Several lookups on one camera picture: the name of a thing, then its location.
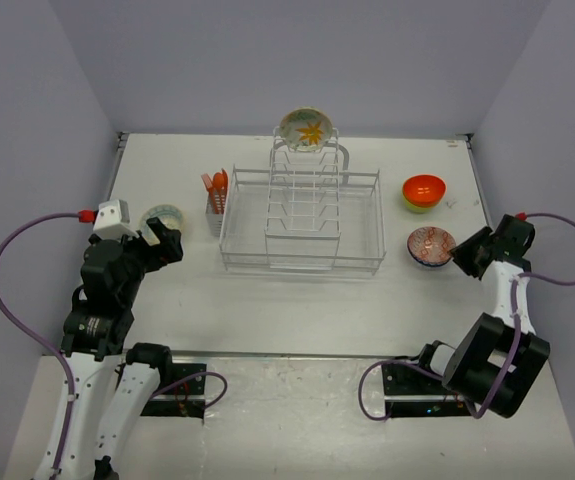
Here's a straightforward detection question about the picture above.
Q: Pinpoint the white wire dish rack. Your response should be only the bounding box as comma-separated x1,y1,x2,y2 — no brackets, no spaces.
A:
219,135,386,274

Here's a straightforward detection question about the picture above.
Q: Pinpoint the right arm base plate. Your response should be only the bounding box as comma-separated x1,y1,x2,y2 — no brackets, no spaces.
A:
381,364,470,419

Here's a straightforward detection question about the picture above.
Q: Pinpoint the dark blue triangle bowl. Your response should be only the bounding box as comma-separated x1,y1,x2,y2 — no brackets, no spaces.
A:
407,249,452,270

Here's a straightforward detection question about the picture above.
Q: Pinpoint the orange bowl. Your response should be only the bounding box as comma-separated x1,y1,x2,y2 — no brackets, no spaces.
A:
402,174,447,208

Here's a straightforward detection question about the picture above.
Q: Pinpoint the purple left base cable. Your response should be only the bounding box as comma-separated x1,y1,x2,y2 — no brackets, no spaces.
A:
154,370,230,407

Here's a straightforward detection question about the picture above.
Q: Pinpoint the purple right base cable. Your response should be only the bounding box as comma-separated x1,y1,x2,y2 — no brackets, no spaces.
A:
357,357,448,424

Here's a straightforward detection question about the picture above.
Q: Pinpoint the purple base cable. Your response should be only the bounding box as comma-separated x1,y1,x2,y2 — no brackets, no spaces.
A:
357,357,448,424
154,370,230,407

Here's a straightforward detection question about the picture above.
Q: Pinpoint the orange plastic knife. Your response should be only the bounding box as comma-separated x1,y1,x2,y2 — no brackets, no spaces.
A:
218,169,229,212

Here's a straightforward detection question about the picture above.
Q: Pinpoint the white cutlery caddy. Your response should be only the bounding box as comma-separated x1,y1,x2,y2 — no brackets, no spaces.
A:
205,189,226,237

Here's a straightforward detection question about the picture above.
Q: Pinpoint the orange plastic spoon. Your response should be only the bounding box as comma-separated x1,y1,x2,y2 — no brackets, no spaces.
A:
212,172,224,214

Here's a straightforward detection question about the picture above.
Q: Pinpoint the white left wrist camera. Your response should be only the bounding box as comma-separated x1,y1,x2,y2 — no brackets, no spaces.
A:
93,199,137,240

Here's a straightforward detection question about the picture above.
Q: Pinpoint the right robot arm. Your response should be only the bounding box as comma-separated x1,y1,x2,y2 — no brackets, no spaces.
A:
413,215,550,418

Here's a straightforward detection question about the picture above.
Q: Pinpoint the red rimmed patterned bowl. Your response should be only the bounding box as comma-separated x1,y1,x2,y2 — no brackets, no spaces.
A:
406,226,456,263

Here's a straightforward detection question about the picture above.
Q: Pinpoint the yellow patterned bowl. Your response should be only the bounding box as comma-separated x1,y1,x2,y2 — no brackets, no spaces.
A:
139,204,185,245

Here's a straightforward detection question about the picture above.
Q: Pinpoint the blue zigzag patterned bowl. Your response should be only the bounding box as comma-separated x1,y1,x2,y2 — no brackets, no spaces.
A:
278,107,333,152

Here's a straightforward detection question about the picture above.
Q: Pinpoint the orange plastic fork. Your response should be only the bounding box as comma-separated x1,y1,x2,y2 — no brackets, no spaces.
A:
201,173,219,214

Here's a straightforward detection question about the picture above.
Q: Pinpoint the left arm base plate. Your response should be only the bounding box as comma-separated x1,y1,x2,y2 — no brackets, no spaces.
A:
141,363,206,420

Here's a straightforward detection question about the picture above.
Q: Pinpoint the lime green bowl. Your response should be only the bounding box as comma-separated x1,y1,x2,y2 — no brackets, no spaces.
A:
402,196,438,214

